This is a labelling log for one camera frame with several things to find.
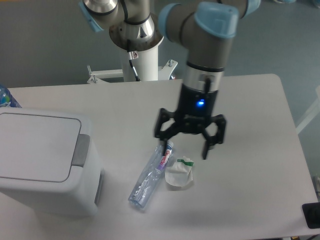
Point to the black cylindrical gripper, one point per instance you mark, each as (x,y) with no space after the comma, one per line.
(196,110)

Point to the white plastic trash can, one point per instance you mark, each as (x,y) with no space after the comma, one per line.
(49,161)

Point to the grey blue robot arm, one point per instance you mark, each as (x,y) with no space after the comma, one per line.
(206,28)

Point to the crumpled white paper cup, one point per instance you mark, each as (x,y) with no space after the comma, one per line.
(180,173)

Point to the crushed clear plastic bottle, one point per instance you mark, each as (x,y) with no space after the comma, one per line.
(151,175)

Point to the black device at edge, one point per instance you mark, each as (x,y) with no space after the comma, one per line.
(311,213)

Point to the white frame at right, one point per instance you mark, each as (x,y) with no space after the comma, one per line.
(309,114)

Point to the metal bracket at right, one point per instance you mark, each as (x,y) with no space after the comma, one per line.
(316,180)

